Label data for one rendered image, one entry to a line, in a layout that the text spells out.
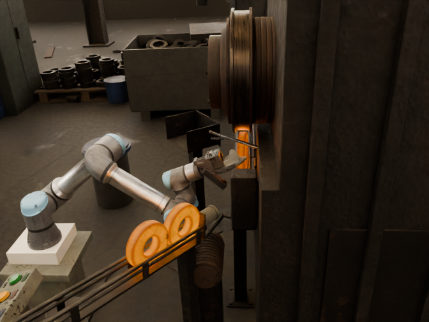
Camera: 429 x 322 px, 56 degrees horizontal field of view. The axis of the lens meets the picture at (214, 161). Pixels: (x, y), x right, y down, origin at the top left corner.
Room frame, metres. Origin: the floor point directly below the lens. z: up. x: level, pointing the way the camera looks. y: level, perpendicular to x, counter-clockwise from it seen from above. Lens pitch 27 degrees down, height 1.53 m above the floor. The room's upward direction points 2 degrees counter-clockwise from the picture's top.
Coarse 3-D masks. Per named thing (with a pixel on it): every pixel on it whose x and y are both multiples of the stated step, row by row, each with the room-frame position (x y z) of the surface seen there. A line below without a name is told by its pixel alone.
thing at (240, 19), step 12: (240, 12) 1.53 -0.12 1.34; (240, 24) 1.45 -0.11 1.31; (240, 36) 1.41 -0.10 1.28; (240, 48) 1.38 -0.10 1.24; (240, 60) 1.36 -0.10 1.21; (240, 72) 1.35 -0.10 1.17; (240, 84) 1.34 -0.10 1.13; (240, 96) 1.34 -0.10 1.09; (240, 108) 1.35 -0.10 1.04; (240, 120) 1.38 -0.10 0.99
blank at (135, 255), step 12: (144, 228) 1.01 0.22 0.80; (156, 228) 1.04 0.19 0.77; (132, 240) 0.98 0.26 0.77; (144, 240) 1.00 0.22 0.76; (156, 240) 1.05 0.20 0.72; (168, 240) 1.07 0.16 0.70; (132, 252) 0.96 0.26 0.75; (144, 252) 1.03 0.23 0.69; (156, 252) 1.03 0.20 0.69; (132, 264) 0.97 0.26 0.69
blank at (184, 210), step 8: (176, 208) 1.13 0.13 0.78; (184, 208) 1.14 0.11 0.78; (192, 208) 1.17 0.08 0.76; (168, 216) 1.11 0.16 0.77; (176, 216) 1.11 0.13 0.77; (184, 216) 1.14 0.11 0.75; (192, 216) 1.16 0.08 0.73; (168, 224) 1.09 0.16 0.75; (176, 224) 1.10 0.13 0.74; (184, 224) 1.17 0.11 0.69; (192, 224) 1.16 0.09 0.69; (168, 232) 1.08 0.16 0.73; (176, 232) 1.10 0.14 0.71; (184, 232) 1.15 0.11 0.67; (176, 240) 1.10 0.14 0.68; (184, 240) 1.13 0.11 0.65
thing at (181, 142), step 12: (168, 120) 2.16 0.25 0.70; (180, 120) 2.20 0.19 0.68; (192, 120) 2.24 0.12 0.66; (204, 120) 2.17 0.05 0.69; (168, 132) 2.15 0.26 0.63; (180, 132) 2.19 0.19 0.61; (192, 132) 1.94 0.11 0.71; (204, 132) 1.98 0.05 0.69; (216, 132) 2.02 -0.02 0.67; (180, 144) 2.04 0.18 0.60; (192, 144) 1.94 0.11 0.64; (204, 144) 1.98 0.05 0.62; (216, 144) 2.01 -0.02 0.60; (192, 156) 2.04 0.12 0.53; (204, 192) 2.06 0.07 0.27; (204, 204) 2.06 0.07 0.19; (216, 228) 2.06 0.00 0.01
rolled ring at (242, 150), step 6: (240, 132) 1.60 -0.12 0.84; (246, 132) 1.61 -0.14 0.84; (240, 138) 1.56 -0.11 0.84; (246, 138) 1.60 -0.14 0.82; (240, 144) 1.53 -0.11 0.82; (240, 150) 1.51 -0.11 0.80; (246, 150) 1.64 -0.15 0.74; (240, 156) 1.50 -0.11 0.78; (246, 156) 1.63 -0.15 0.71; (246, 162) 1.61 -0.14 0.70; (240, 168) 1.50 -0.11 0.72; (246, 168) 1.59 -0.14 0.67
